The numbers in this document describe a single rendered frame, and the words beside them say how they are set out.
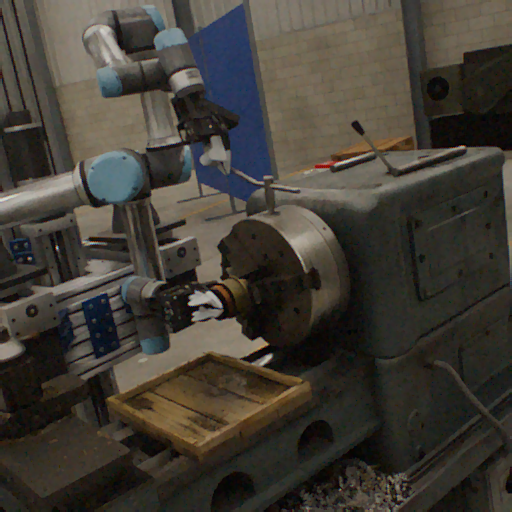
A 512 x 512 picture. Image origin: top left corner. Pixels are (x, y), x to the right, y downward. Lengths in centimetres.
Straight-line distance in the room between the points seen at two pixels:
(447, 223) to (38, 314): 103
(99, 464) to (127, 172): 67
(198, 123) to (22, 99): 71
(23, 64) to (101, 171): 66
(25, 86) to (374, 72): 1057
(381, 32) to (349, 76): 97
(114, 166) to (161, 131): 55
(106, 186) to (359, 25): 1108
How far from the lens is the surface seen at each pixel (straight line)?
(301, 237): 143
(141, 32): 205
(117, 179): 153
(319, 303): 143
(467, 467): 176
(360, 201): 148
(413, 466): 173
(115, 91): 169
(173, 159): 205
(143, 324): 164
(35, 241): 199
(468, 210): 176
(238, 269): 149
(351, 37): 1253
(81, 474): 115
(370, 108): 1245
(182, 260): 197
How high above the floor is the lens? 151
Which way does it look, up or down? 15 degrees down
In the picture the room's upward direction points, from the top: 10 degrees counter-clockwise
